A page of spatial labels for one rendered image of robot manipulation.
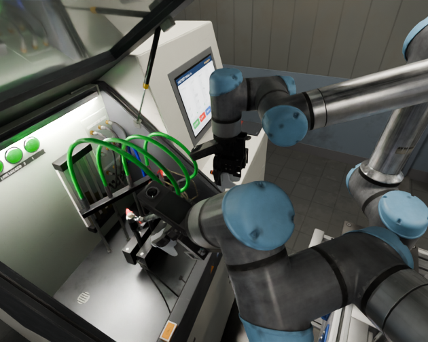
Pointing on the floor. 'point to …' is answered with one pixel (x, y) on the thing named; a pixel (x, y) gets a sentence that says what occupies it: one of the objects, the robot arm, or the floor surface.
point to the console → (166, 58)
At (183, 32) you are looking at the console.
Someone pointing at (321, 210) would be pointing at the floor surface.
